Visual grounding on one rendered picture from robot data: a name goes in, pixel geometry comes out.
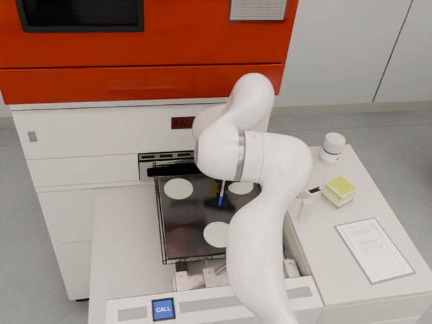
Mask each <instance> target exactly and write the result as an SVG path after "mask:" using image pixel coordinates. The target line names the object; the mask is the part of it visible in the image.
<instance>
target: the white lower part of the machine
mask: <svg viewBox="0 0 432 324"><path fill-rule="evenodd" d="M141 185H149V184H141ZM141 185H132V186H141ZM114 187H123V186H114ZM114 187H105V188H114ZM95 189H96V188H87V189H78V190H60V191H50V192H37V196H38V198H39V202H40V206H41V208H42V212H43V215H44V219H45V221H46V225H47V228H48V231H49V235H50V238H51V242H52V244H53V249H54V251H55V254H56V258H57V261H58V265H59V267H60V272H61V274H62V277H63V281H64V284H65V287H66V291H67V295H68V297H69V300H76V301H77V302H81V301H87V300H89V292H90V278H91V251H92V236H93V209H94V195H95Z"/></svg>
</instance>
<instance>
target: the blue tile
mask: <svg viewBox="0 0 432 324"><path fill-rule="evenodd" d="M169 317H174V313H173V307H172V300H165V301H155V302H154V318H155V319H159V318H169Z"/></svg>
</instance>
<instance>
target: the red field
mask: <svg viewBox="0 0 432 324"><path fill-rule="evenodd" d="M194 119H195V118H176V119H172V128H173V129H178V128H192V124H193V122H194Z"/></svg>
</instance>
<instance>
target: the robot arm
mask: <svg viewBox="0 0 432 324"><path fill-rule="evenodd" d="M274 102H275V92H274V89H273V86H272V84H271V82H270V81H269V79H268V78H267V77H266V76H264V75H262V74H260V73H248V74H246V75H244V76H242V77H241V78H240V79H239V80H238V81H237V83H236V84H235V85H234V87H233V89H232V91H231V94H230V96H229V98H228V101H227V103H225V104H221V105H214V106H211V107H207V108H205V109H203V110H201V111H200V112H199V113H198V114H197V116H196V117H195V119H194V121H193V124H192V136H193V138H194V139H195V140H196V142H195V148H194V159H195V163H196V165H197V167H198V169H199V170H200V171H201V172H202V173H203V174H205V175H206V176H207V177H209V178H212V179H213V180H214V181H215V182H216V183H217V190H219V194H220V193H221V188H222V180H225V184H224V193H223V194H224V195H225V194H226V191H228V186H229V185H230V184H232V183H234V182H236V183H237V182H241V181H242V182H249V183H258V184H260V185H261V186H262V192H261V193H260V195H259V196H257V197H256V198H254V199H253V200H252V201H251V202H249V203H247V204H246V205H245V206H243V207H242V208H241V209H240V210H239V211H238V212H237V213H236V214H234V216H233V218H232V219H231V221H230V223H229V226H228V232H227V238H226V270H227V276H228V281H229V285H230V287H231V290H232V291H233V293H234V295H235V296H236V297H237V299H238V300H239V302H240V303H241V304H243V306H245V307H246V308H247V309H248V310H250V311H251V312H252V313H253V314H254V315H255V316H256V317H257V318H258V319H259V320H260V322H261V323H262V324H299V323H298V320H297V319H296V316H295V315H294V312H293V309H292V307H291V304H290V302H289V299H288V295H287V291H286V288H285V282H284V270H283V248H282V229H283V221H284V216H285V213H286V211H287V209H288V207H289V206H290V205H291V203H292V202H293V201H294V199H295V198H296V197H297V196H298V194H299V193H300V192H301V191H302V190H303V189H304V188H305V187H306V185H307V184H308V182H309V181H310V179H311V176H312V171H313V166H314V163H313V158H312V153H311V151H310V149H309V147H308V146H307V145H306V144H305V143H304V142H303V141H302V140H300V139H298V138H295V137H293V136H288V135H284V134H275V133H269V132H257V131H250V130H249V129H250V128H252V127H254V126H255V125H257V124H259V123H260V122H262V121H263V120H264V119H266V118H267V117H268V116H269V114H270V113H271V111H272V109H273V105H274Z"/></svg>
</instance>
